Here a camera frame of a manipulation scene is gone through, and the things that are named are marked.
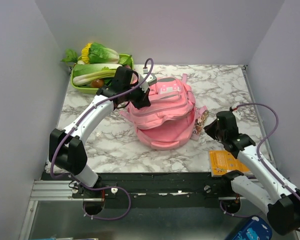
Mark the pink student backpack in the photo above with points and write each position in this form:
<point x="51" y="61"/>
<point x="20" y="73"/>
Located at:
<point x="169" y="121"/>

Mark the upper toy cabbage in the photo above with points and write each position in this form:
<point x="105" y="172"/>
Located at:
<point x="99" y="54"/>

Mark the yellow artificial flower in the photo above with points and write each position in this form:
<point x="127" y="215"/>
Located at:
<point x="85" y="53"/>

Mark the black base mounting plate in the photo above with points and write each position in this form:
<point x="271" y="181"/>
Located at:
<point x="125" y="201"/>

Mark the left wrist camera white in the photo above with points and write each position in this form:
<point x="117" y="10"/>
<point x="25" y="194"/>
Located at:
<point x="150" y="80"/>

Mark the green artificial leaf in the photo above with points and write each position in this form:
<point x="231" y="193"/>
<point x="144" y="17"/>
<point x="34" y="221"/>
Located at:
<point x="70" y="56"/>

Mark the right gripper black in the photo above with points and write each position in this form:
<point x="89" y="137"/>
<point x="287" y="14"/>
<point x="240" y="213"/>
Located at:
<point x="209" y="129"/>

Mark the brown toy mushroom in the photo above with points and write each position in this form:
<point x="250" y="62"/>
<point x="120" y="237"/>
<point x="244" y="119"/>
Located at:
<point x="98" y="83"/>

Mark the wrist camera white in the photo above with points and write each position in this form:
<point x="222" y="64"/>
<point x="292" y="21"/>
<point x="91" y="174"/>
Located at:
<point x="235" y="112"/>
<point x="150" y="80"/>

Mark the orange yellow booklet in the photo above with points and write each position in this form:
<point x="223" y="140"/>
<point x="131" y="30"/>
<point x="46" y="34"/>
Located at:
<point x="222" y="162"/>

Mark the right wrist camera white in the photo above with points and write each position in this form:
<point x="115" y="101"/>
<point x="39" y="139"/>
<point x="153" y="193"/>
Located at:
<point x="235" y="112"/>

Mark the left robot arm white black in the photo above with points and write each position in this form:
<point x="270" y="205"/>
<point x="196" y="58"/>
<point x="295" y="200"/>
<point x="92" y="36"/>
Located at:
<point x="67" y="146"/>

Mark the illustrated picture book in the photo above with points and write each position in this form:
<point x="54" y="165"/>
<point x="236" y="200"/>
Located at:
<point x="200" y="122"/>

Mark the blue pencil case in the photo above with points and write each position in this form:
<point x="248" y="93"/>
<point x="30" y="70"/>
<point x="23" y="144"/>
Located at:
<point x="252" y="228"/>

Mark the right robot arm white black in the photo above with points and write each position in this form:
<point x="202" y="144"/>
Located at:
<point x="260" y="170"/>

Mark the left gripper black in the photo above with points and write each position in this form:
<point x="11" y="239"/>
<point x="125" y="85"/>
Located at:
<point x="143" y="100"/>

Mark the aluminium rail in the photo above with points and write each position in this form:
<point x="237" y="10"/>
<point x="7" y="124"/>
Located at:
<point x="50" y="191"/>

